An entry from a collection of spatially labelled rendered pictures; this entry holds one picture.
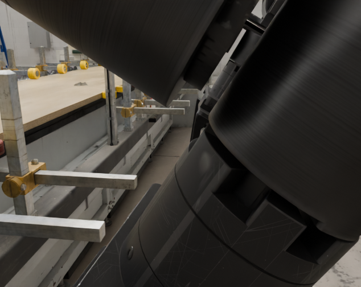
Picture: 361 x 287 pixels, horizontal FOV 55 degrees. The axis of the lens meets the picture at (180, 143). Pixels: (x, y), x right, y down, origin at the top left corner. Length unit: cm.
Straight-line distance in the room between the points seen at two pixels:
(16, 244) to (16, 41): 1207
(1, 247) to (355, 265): 179
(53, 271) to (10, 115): 99
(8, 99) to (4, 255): 37
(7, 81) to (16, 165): 21
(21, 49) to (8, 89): 1190
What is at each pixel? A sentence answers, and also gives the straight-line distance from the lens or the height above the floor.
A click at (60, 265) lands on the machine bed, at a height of 17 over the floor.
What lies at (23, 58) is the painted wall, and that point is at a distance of 1284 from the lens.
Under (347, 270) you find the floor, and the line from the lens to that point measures 215.
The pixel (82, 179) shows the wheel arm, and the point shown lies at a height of 82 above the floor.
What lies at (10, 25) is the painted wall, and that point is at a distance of 1299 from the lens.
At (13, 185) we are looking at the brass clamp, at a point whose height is 82.
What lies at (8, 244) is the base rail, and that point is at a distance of 96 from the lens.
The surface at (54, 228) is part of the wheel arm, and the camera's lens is 73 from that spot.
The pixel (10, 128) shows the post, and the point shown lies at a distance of 95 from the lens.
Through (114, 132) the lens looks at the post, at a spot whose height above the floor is 76.
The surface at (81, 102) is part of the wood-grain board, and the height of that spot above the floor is 89.
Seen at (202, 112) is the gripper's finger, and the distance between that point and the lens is 47.
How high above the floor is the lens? 117
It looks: 17 degrees down
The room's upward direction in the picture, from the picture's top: straight up
